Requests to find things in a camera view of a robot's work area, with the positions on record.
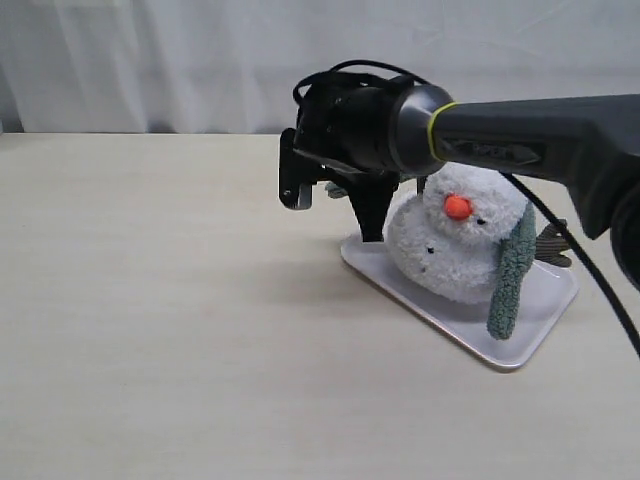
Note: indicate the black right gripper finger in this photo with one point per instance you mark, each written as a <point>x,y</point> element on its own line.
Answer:
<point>370,196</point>

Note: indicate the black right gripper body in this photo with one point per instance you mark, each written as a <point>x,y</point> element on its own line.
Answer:
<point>358,123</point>

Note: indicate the green fluffy scarf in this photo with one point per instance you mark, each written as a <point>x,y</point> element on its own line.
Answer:
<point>512,280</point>

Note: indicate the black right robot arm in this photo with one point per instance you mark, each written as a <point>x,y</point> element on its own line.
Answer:
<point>588,144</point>

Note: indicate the white plush snowman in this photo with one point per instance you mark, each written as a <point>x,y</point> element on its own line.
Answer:
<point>450,240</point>

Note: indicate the white plastic tray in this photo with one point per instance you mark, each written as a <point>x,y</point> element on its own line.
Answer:
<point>547,292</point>

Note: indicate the white curtain backdrop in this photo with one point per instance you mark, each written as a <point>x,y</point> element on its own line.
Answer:
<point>230,66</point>

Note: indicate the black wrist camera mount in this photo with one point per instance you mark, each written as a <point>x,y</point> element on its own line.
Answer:
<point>297,175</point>

